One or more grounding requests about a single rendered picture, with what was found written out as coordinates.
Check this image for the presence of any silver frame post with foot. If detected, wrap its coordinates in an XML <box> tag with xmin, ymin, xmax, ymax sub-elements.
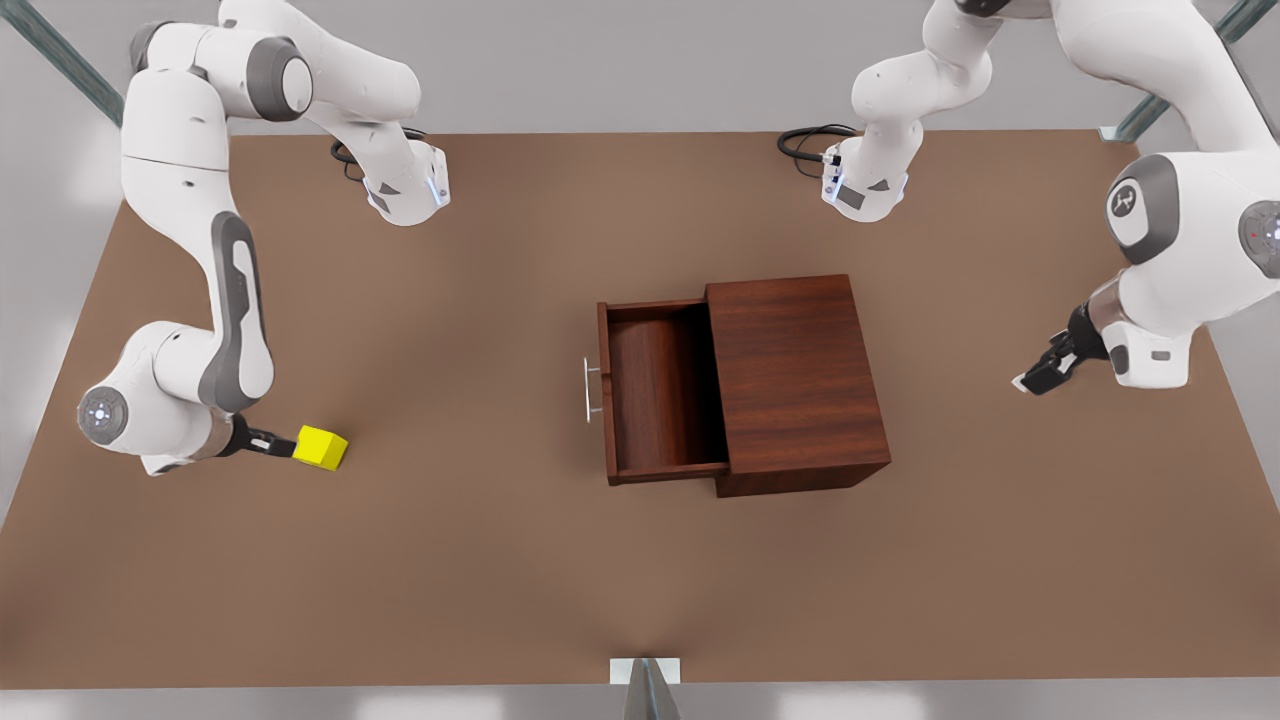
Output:
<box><xmin>609</xmin><ymin>656</ymin><xmax>683</xmax><ymax>720</ymax></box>

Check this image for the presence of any dark wooden cabinet box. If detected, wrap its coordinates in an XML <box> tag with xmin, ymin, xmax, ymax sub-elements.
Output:
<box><xmin>705</xmin><ymin>273</ymin><xmax>893</xmax><ymax>499</ymax></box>

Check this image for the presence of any wooden drawer with silver handle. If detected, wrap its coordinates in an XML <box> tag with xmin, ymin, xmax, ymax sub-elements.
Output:
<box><xmin>582</xmin><ymin>297</ymin><xmax>732</xmax><ymax>488</ymax></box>

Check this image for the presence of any black cable loop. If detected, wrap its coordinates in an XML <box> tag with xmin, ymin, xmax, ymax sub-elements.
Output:
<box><xmin>776</xmin><ymin>123</ymin><xmax>862</xmax><ymax>182</ymax></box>
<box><xmin>330</xmin><ymin>127</ymin><xmax>428</xmax><ymax>184</ymax></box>

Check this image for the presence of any yellow cube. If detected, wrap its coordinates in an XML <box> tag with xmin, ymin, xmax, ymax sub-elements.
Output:
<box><xmin>292</xmin><ymin>424</ymin><xmax>350</xmax><ymax>472</ymax></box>

